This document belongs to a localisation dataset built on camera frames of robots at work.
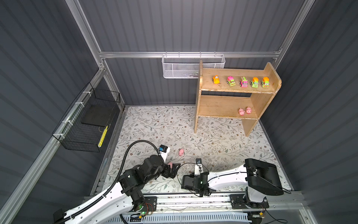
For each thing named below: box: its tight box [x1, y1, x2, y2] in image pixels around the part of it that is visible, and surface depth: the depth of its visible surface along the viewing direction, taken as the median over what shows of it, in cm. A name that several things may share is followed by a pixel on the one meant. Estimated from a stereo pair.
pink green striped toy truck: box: [239, 76, 249, 88], surface depth 71 cm
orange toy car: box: [212, 74, 221, 84], surface depth 74 cm
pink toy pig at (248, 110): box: [246, 106, 253, 115], surface depth 88 cm
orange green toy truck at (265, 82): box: [260, 76, 270, 88], surface depth 71 cm
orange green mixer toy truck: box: [249, 77, 260, 88], surface depth 71 cm
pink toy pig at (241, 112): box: [238, 108, 246, 116], surface depth 87 cm
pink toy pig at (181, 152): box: [178, 148, 185, 157], surface depth 93 cm
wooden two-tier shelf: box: [193, 60, 283, 137], surface depth 80 cm
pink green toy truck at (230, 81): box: [226, 76, 236, 87], surface depth 72 cm
